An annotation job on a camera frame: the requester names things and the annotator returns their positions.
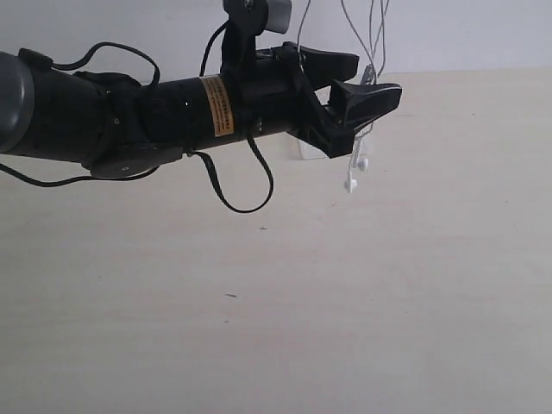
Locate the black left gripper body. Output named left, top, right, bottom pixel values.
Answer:
left=215, top=42, right=359, bottom=160

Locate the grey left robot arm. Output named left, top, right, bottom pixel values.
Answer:
left=1, top=42, right=402, bottom=179

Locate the clear plastic storage box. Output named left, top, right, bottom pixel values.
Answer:
left=287, top=72, right=373, bottom=161

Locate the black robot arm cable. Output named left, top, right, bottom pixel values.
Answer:
left=0, top=20, right=275, bottom=214

